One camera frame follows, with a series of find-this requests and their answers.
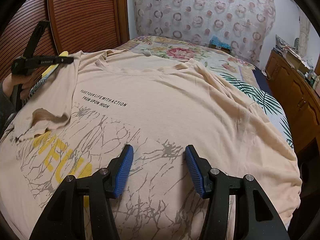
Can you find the beige printed t-shirt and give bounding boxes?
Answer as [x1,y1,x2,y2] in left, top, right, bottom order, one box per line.
[1,50,302,239]

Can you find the person's left hand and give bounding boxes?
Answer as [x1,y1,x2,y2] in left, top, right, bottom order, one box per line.
[2,74,37,100]

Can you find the yellow plush toy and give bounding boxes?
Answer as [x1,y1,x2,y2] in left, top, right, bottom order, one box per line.
[42,50,69,78]

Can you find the wooden louvered wardrobe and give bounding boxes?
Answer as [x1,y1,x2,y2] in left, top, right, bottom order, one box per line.
[1,0,129,78]

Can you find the dark blue mattress sheet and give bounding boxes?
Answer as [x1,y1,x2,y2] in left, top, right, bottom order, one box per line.
[252,68,272,95]

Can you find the floral leaf bed blanket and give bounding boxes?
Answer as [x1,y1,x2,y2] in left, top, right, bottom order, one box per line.
[118,36,293,147]

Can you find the wooden sideboard cabinet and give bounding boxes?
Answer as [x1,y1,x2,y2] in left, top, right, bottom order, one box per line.
[265,50,319,153]

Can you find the box with blue cloth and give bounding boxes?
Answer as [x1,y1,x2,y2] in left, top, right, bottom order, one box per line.
[209,36,232,54]

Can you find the cardboard box on sideboard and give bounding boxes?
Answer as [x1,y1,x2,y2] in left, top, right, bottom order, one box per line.
[285,48,309,74]

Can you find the circle patterned lace curtain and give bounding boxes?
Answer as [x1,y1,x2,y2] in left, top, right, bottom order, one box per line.
[133,0,276,65]

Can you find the beige hanging curtain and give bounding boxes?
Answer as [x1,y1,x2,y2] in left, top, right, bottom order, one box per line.
[297,7,311,57]

